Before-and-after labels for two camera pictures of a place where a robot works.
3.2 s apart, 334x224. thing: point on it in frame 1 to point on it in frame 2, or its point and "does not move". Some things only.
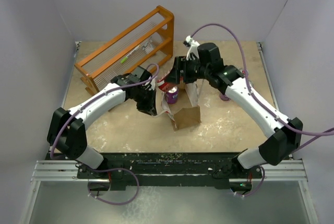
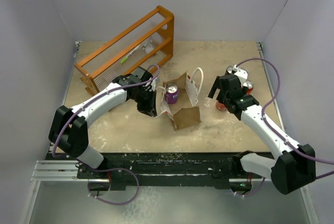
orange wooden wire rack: (147, 44) does not move
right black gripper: (181, 63) to (219, 96)
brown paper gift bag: (186, 112) does not move
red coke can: (164, 86) to (221, 106)
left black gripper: (150, 107) does not move
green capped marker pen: (130, 54) does not move
